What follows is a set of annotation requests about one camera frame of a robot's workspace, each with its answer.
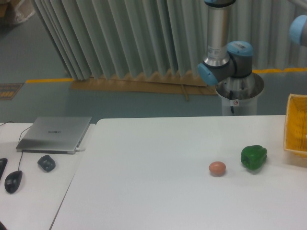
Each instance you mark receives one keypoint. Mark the brown cardboard sheet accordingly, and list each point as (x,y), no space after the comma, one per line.
(186,85)

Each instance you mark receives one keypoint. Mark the green bell pepper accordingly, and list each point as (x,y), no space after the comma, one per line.
(253,157)

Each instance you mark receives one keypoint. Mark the silver laptop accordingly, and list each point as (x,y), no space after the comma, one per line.
(55,134)

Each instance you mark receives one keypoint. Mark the small black controller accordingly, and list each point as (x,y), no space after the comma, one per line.
(46,163)

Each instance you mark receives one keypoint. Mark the black keyboard corner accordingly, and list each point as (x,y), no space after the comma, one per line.
(3,163)

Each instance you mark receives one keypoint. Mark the yellow woven basket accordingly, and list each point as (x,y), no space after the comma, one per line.
(295,126)

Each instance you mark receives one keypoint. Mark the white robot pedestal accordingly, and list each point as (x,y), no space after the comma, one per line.
(239,96)

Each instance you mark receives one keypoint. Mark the black computer mouse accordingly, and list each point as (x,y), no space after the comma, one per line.
(12,181)

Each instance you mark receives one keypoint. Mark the grey pleated curtain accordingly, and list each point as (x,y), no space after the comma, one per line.
(109,38)

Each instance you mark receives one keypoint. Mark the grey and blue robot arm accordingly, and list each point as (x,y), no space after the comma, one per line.
(230,48)

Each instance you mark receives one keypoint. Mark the brown egg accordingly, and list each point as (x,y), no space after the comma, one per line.
(217,168)

